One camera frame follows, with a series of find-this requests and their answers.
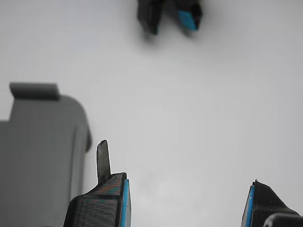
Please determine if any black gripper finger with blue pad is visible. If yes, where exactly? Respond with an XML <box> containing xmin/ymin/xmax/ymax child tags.
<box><xmin>241</xmin><ymin>179</ymin><xmax>303</xmax><ymax>227</ymax></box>
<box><xmin>62</xmin><ymin>140</ymin><xmax>132</xmax><ymax>227</ymax></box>

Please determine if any grey holder with black legs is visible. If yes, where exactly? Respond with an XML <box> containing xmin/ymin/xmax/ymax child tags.
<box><xmin>0</xmin><ymin>82</ymin><xmax>92</xmax><ymax>227</ymax></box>

